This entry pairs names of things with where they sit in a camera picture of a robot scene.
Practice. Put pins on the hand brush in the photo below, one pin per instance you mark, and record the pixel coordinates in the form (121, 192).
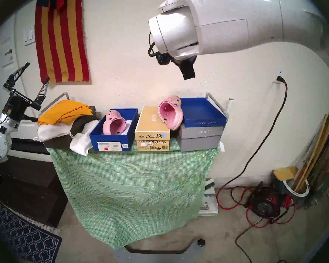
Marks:
(210, 183)

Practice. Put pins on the grey Vionic shoe box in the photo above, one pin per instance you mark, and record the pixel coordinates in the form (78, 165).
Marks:
(200, 142)

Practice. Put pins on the white light switch plate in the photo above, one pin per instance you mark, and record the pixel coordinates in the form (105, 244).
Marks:
(29, 36)

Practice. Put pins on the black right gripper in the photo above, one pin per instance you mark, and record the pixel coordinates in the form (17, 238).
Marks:
(164, 59)

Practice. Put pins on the tan Michael Kors shoe box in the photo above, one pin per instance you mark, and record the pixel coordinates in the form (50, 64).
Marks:
(150, 120)

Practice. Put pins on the yellow cardboard piece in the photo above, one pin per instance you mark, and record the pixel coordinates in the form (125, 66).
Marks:
(286, 172)

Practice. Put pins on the red yellow striped flag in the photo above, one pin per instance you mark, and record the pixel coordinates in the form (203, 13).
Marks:
(60, 37)

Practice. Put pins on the green checkered tablecloth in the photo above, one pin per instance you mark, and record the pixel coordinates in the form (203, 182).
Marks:
(126, 188)

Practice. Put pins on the white plastic tube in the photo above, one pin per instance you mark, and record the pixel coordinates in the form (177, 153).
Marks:
(229, 107)

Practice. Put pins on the white wall outlet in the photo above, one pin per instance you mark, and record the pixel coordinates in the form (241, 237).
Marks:
(279, 71)

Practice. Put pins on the blue shoe box lid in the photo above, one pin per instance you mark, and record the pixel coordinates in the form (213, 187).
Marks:
(200, 111)

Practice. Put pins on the dark brown cloth bundle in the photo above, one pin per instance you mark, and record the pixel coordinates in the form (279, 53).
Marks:
(57, 142)

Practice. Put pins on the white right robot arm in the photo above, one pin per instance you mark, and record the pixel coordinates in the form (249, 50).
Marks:
(235, 18)

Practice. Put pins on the orange folded cloth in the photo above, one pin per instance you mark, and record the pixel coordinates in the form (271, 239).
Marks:
(63, 111)

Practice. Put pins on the black star knob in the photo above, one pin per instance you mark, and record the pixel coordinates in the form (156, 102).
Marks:
(201, 242)

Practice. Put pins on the blue open shoe box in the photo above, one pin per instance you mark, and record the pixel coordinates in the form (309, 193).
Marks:
(109, 137)

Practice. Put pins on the pink clog shoe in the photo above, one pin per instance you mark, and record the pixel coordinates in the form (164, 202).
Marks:
(112, 116)
(172, 120)

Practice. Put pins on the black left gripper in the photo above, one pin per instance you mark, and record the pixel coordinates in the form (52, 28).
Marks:
(16, 106)

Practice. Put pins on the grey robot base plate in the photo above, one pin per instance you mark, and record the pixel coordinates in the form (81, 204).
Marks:
(181, 255)

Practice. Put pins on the navy patterned rug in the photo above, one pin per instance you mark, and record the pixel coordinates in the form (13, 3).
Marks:
(24, 240)

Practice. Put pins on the white crumpled cloth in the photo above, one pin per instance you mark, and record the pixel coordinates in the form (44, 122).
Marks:
(81, 144)

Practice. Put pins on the blue white ceramic pot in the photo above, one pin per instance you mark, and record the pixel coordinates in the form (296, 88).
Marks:
(298, 194)

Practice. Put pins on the dark brown door step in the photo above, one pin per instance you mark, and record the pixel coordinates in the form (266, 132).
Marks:
(27, 188)

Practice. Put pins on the wooden sticks bundle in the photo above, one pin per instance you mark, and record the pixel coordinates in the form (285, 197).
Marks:
(318, 150)

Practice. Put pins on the striped floor mat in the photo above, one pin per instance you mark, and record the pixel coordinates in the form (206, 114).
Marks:
(44, 228)

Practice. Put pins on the white tissue paper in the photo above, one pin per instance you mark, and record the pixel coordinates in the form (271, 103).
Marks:
(128, 124)

